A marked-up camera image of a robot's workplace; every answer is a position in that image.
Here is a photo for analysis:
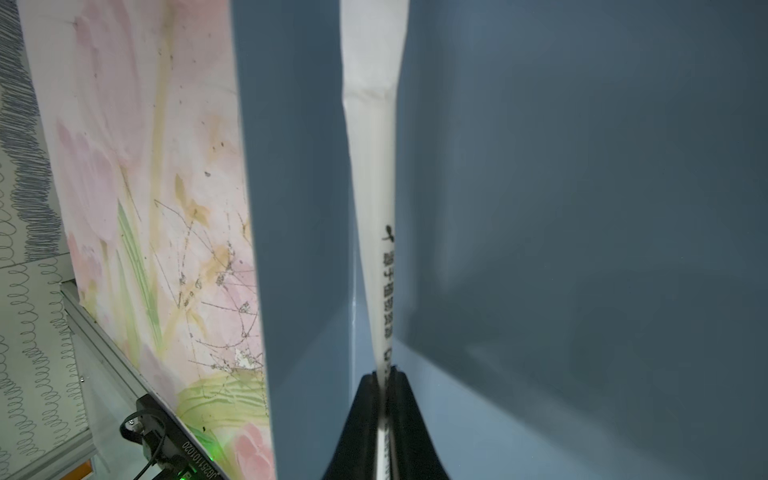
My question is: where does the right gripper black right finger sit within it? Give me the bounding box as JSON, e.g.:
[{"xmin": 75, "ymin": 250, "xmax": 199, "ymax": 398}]
[{"xmin": 386, "ymin": 367, "xmax": 450, "ymax": 480}]

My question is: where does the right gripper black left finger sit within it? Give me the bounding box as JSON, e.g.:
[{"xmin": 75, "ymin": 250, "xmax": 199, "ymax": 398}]
[{"xmin": 322, "ymin": 372, "xmax": 380, "ymax": 480}]

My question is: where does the blue grey storage tray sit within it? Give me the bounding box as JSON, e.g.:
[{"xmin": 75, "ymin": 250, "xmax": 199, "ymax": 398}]
[{"xmin": 232, "ymin": 1, "xmax": 767, "ymax": 479}]

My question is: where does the white paper straw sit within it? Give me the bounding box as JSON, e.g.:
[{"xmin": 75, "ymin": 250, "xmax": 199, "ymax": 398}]
[{"xmin": 339, "ymin": 0, "xmax": 410, "ymax": 388}]

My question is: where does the pink floral table mat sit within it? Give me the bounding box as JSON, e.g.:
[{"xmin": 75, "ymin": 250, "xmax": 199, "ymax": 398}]
[{"xmin": 18, "ymin": 1, "xmax": 277, "ymax": 479}]

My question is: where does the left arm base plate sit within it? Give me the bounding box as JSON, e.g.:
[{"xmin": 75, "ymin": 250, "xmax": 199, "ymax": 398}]
[{"xmin": 119, "ymin": 394, "xmax": 226, "ymax": 479}]

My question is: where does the aluminium rail frame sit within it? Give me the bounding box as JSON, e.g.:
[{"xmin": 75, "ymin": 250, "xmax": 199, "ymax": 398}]
[{"xmin": 10, "ymin": 281, "xmax": 146, "ymax": 479}]

